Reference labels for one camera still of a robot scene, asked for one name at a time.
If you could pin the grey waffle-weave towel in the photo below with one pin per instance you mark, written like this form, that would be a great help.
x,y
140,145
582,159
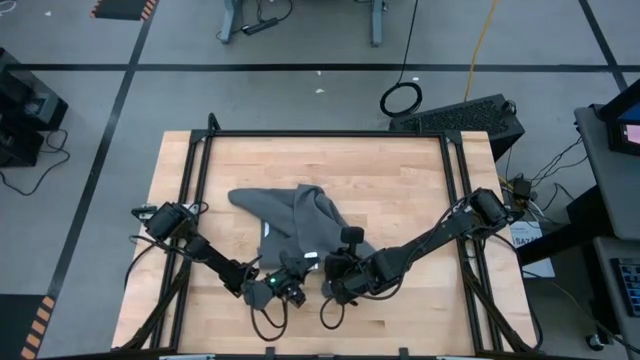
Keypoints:
x,y
310,220

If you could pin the black caster wheel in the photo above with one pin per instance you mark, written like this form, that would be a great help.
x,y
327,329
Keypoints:
x,y
595,341

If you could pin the black power adapter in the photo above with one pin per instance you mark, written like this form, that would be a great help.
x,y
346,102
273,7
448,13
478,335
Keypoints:
x,y
522,189

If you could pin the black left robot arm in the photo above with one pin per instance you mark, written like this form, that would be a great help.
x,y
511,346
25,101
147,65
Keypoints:
x,y
215,257

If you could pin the hazard striped floor mat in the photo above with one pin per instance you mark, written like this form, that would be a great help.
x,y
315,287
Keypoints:
x,y
25,325
122,9

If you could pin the white paper sign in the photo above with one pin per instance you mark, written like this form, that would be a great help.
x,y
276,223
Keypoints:
x,y
530,235

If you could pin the grey side desk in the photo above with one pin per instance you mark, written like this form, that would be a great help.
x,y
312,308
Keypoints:
x,y
610,175
620,330

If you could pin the black laptop screen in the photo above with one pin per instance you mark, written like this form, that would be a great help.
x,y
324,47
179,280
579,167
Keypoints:
x,y
625,125

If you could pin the grey desk leg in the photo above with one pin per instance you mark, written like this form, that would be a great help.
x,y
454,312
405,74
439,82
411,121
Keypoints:
x,y
377,22
230,20

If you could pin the black power strip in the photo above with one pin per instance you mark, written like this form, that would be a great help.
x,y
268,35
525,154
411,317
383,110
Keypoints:
x,y
260,26

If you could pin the black keypad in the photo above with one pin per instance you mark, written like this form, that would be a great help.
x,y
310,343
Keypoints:
x,y
631,287

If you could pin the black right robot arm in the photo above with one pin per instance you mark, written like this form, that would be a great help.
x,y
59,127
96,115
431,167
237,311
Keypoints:
x,y
440,232

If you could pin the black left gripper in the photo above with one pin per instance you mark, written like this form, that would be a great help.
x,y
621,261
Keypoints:
x,y
277,282

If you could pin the white handwritten towel label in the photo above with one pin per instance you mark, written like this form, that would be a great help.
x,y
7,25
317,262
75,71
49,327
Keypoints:
x,y
311,255

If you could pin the black equipment rack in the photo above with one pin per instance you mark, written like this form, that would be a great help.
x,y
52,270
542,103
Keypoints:
x,y
25,110

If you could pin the black metal table frame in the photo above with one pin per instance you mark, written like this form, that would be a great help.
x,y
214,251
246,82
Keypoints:
x,y
325,133

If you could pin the black computer tower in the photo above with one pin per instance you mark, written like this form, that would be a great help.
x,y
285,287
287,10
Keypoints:
x,y
460,120

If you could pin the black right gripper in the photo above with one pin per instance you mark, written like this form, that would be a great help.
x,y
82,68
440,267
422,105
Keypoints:
x,y
350,277

